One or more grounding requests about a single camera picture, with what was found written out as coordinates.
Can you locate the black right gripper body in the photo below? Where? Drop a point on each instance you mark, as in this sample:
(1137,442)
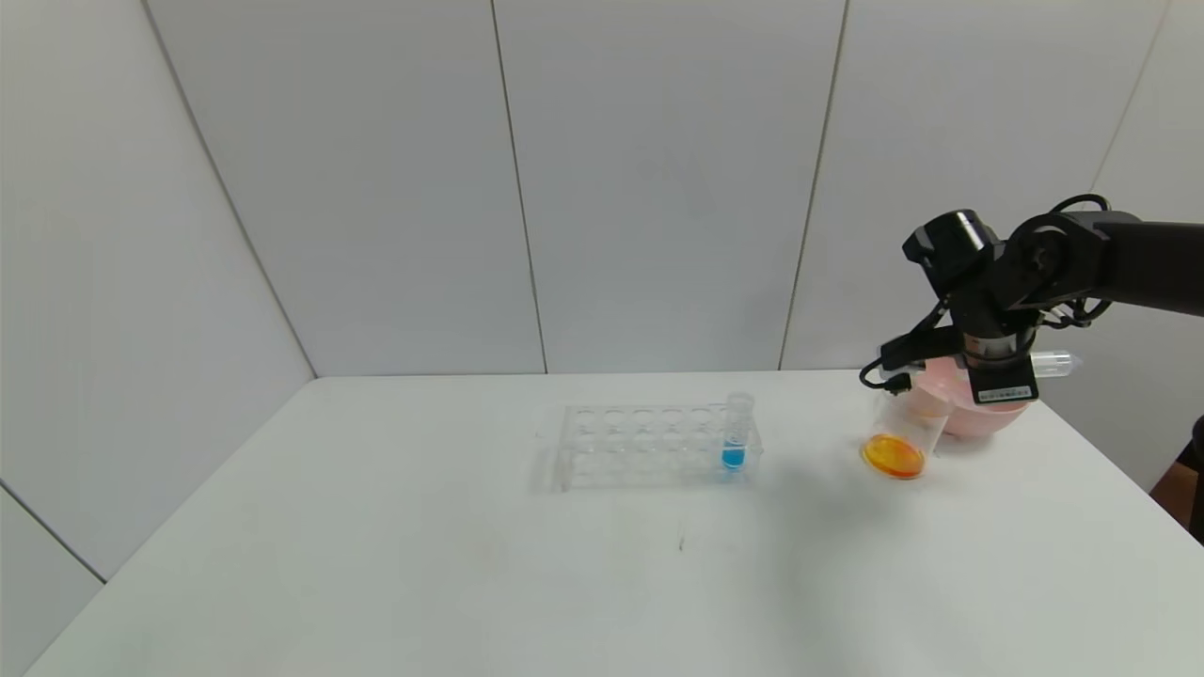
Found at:
(1004,385)

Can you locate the test tube with yellow pigment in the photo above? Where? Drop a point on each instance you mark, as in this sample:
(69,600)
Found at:
(1053,363)

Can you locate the clear plastic beaker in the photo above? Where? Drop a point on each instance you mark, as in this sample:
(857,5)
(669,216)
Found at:
(898,451)

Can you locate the test tube with blue pigment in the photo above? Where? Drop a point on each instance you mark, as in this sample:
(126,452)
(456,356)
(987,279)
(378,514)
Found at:
(733,458)

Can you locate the clear acrylic test tube rack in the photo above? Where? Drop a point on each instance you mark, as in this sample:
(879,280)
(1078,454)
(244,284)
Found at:
(640,451)

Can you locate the pink bowl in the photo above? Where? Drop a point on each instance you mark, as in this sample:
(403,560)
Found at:
(978,418)

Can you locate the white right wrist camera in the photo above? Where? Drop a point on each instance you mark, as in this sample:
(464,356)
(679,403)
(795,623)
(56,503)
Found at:
(903,353)

